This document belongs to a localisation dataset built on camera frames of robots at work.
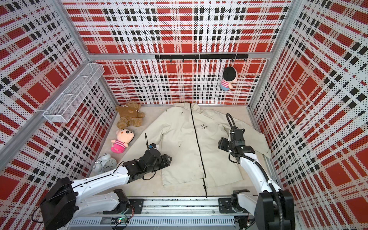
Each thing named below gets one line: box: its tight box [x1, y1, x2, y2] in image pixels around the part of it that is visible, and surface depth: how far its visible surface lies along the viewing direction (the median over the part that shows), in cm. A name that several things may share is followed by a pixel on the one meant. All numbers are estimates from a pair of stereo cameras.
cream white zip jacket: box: [130, 102, 272, 197], surface depth 94 cm
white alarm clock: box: [92, 153, 117, 174], surface depth 80 cm
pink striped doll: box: [110, 128, 135, 154], surface depth 95 cm
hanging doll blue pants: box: [220, 66, 239, 92], surface depth 96 cm
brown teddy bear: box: [115, 101, 145, 130], surface depth 107 cm
